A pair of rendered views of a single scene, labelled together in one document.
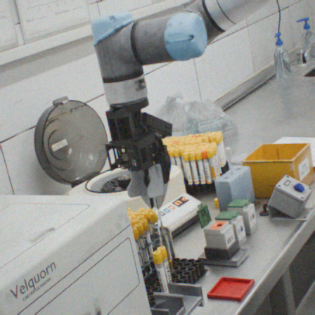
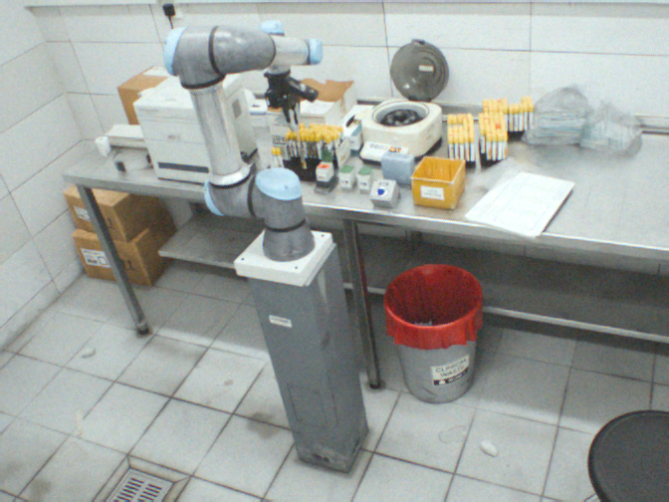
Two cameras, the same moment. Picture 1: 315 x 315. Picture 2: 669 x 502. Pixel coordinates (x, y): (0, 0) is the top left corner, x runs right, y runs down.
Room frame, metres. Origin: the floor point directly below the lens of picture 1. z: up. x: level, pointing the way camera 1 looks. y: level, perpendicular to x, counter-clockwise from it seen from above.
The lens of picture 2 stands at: (1.14, -2.05, 2.05)
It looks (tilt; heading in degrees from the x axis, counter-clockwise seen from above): 37 degrees down; 86
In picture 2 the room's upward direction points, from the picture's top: 9 degrees counter-clockwise
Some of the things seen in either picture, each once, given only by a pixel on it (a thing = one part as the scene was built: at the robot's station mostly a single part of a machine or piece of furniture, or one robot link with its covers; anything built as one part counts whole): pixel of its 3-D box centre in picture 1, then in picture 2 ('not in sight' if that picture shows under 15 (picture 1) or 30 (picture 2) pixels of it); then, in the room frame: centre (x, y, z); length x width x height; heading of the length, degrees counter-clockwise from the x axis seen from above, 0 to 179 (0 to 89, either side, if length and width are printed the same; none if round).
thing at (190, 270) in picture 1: (162, 264); (296, 159); (1.19, 0.04, 0.93); 0.17 x 0.09 x 0.11; 147
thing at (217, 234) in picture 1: (219, 239); (325, 174); (1.27, -0.09, 0.92); 0.05 x 0.04 x 0.06; 55
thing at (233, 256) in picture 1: (222, 251); (326, 181); (1.27, -0.09, 0.89); 0.09 x 0.05 x 0.04; 55
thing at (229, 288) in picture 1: (230, 288); not in sight; (1.14, -0.08, 0.88); 0.07 x 0.07 x 0.01; 57
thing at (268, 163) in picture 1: (279, 170); (438, 182); (1.60, -0.29, 0.93); 0.13 x 0.13 x 0.10; 56
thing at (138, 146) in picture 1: (133, 134); (281, 88); (1.19, 0.04, 1.19); 0.09 x 0.08 x 0.12; 147
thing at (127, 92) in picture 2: not in sight; (167, 98); (0.73, 0.72, 0.97); 0.31 x 0.23 x 0.18; 140
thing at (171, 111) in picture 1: (169, 127); (559, 109); (2.10, -0.05, 0.97); 0.26 x 0.17 x 0.19; 161
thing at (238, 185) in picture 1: (235, 193); (398, 169); (1.50, -0.16, 0.92); 0.10 x 0.07 x 0.10; 142
